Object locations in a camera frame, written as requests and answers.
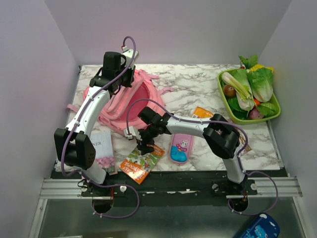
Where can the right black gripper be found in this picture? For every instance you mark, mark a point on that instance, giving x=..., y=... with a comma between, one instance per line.
x=141, y=144

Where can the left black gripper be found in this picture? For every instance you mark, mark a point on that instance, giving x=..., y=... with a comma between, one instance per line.
x=130, y=72

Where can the orange Treehouse book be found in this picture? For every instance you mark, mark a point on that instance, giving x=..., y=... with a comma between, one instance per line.
x=138, y=166

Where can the pink cat pencil case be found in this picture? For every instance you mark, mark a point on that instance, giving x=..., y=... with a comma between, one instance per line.
x=180, y=148

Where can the pink student backpack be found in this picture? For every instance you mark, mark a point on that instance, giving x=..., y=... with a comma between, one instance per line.
x=123, y=108

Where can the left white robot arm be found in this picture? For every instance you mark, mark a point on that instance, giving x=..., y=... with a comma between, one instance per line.
x=73, y=145

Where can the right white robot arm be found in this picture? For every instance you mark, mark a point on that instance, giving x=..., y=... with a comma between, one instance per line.
x=221, y=136

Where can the Designer Fate flower book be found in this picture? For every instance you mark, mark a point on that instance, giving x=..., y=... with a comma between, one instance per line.
x=102, y=143

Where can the orange card packet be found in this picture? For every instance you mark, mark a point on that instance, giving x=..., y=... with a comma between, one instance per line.
x=201, y=113

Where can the green vegetable tray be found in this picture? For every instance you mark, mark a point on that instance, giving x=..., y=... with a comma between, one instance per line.
x=271, y=109

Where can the brown illustrated notebook packet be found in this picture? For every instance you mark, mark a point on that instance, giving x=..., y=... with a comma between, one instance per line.
x=244, y=143

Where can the brown round fruit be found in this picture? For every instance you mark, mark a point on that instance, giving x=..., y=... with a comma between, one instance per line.
x=229, y=91

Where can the purple pink radish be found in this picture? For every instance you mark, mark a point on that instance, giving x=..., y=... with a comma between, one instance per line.
x=256, y=114

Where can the green lettuce head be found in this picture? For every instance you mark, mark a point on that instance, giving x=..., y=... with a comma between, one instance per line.
x=261, y=82

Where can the blue dinosaur pencil case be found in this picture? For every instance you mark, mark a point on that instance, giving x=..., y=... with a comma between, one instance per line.
x=262, y=226

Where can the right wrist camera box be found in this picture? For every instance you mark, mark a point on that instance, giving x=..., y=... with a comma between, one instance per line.
x=131, y=133

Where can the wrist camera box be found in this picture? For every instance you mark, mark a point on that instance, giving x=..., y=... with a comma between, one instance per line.
x=130, y=56
x=131, y=133

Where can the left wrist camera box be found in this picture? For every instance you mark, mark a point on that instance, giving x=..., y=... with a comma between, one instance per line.
x=130, y=56

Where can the black mounting rail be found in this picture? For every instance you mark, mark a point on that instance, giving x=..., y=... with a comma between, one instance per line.
x=162, y=189

